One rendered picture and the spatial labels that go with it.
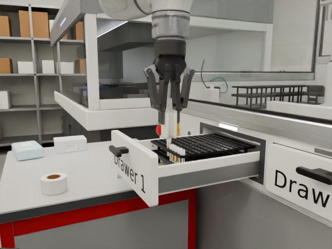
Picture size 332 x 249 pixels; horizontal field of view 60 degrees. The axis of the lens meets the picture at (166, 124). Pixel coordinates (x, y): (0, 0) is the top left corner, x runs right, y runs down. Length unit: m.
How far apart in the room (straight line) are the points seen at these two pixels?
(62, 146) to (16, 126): 3.70
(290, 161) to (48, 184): 0.61
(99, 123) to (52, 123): 3.43
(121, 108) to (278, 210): 1.01
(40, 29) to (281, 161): 4.05
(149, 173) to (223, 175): 0.19
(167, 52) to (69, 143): 0.72
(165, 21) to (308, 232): 0.54
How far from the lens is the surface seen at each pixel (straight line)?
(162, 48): 0.68
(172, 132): 0.72
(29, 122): 4.92
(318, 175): 0.58
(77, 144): 1.27
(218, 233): 0.97
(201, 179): 0.66
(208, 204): 0.98
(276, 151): 0.68
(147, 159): 0.58
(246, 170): 0.73
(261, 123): 0.74
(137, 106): 1.55
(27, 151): 1.22
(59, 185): 0.85
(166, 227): 0.97
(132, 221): 0.91
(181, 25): 0.68
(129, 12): 0.79
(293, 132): 0.66
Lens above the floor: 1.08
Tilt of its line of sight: 10 degrees down
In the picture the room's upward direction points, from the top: straight up
